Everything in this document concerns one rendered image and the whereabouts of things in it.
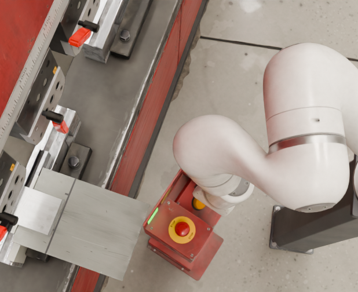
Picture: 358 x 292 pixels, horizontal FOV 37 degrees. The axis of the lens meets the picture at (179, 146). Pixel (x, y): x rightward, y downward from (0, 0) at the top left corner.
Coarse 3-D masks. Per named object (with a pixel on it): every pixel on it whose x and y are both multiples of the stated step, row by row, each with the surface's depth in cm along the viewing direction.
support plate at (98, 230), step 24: (48, 192) 123; (72, 192) 123; (96, 192) 123; (72, 216) 122; (96, 216) 122; (120, 216) 122; (144, 216) 122; (24, 240) 120; (48, 240) 120; (72, 240) 120; (96, 240) 120; (120, 240) 121; (96, 264) 119; (120, 264) 119
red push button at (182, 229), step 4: (176, 224) 142; (180, 224) 141; (184, 224) 141; (176, 228) 141; (180, 228) 141; (184, 228) 141; (188, 228) 141; (176, 232) 141; (180, 232) 140; (184, 232) 140; (188, 232) 141
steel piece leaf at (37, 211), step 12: (24, 192) 123; (36, 192) 123; (24, 204) 122; (36, 204) 122; (48, 204) 122; (60, 204) 120; (24, 216) 121; (36, 216) 121; (48, 216) 121; (36, 228) 121; (48, 228) 121
